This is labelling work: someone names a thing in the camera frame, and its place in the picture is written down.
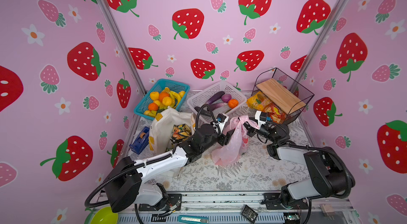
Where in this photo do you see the black yellow snack bag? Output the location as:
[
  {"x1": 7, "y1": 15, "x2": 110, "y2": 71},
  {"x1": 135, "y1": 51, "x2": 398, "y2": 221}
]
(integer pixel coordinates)
[{"x1": 170, "y1": 124, "x2": 192, "y2": 144}]

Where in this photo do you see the pink plastic grocery bag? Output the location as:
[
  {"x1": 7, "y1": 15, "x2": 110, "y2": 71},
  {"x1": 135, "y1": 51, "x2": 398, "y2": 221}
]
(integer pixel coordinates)
[{"x1": 211, "y1": 115, "x2": 259, "y2": 166}]

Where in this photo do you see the white canvas tote bag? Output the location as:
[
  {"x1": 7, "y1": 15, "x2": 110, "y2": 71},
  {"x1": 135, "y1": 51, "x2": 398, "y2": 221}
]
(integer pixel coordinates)
[{"x1": 149, "y1": 108, "x2": 196, "y2": 177}]

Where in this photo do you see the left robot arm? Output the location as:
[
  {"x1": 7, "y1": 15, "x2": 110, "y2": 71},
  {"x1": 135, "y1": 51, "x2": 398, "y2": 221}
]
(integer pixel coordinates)
[{"x1": 84, "y1": 113, "x2": 231, "y2": 213}]

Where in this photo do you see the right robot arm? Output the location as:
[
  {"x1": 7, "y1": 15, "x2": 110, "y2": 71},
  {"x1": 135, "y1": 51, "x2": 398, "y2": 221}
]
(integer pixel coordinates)
[{"x1": 243, "y1": 111, "x2": 356, "y2": 208}]

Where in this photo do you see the red chips bag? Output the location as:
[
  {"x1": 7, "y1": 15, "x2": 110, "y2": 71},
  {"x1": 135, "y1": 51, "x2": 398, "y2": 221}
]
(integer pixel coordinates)
[{"x1": 264, "y1": 103, "x2": 287, "y2": 124}]

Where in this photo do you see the white plastic basket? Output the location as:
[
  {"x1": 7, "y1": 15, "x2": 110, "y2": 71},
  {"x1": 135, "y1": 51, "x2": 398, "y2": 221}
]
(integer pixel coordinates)
[{"x1": 187, "y1": 81, "x2": 247, "y2": 118}]

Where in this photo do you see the long purple eggplant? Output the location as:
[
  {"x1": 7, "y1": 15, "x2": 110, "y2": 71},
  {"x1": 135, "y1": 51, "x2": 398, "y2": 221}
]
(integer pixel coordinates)
[{"x1": 206, "y1": 91, "x2": 225, "y2": 105}]

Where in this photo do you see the orange pumpkin toy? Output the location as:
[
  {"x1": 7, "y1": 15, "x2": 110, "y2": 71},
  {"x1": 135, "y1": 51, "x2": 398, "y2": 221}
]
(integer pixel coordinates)
[{"x1": 227, "y1": 99, "x2": 239, "y2": 109}]

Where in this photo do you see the small purple onion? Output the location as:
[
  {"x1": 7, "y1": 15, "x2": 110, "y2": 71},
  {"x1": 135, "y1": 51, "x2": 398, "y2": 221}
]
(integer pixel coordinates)
[{"x1": 221, "y1": 94, "x2": 232, "y2": 103}]

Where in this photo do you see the yellow banana bunch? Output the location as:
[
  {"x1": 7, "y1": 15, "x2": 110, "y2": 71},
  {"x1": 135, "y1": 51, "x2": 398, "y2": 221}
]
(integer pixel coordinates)
[{"x1": 163, "y1": 87, "x2": 185, "y2": 109}]

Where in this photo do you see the orange fruit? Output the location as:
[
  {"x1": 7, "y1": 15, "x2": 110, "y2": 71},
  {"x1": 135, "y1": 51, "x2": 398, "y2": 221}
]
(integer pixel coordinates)
[{"x1": 159, "y1": 91, "x2": 170, "y2": 102}]

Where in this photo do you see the small tangerine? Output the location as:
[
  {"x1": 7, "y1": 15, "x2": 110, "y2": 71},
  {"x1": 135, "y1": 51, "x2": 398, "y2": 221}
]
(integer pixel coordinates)
[{"x1": 148, "y1": 103, "x2": 159, "y2": 111}]

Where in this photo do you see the blue tape dispenser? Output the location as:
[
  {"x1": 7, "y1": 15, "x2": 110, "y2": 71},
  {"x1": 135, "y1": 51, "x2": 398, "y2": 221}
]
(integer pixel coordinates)
[{"x1": 129, "y1": 126, "x2": 149, "y2": 155}]

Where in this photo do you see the teal plastic basket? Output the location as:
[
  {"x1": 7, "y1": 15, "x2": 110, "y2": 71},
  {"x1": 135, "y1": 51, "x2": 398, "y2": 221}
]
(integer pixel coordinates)
[{"x1": 134, "y1": 79, "x2": 190, "y2": 120}]

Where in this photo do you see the black electronic module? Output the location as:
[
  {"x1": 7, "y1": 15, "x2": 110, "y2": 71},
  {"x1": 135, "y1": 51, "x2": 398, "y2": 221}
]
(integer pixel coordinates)
[{"x1": 241, "y1": 205, "x2": 258, "y2": 224}]

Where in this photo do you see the green plastic bowl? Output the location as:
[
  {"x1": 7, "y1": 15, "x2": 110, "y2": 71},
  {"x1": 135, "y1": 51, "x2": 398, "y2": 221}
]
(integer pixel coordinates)
[{"x1": 90, "y1": 207, "x2": 118, "y2": 224}]

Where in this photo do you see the black wire mesh shelf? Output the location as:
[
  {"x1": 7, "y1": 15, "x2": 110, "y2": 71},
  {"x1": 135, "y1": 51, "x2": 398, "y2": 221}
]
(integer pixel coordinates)
[{"x1": 250, "y1": 68, "x2": 314, "y2": 125}]

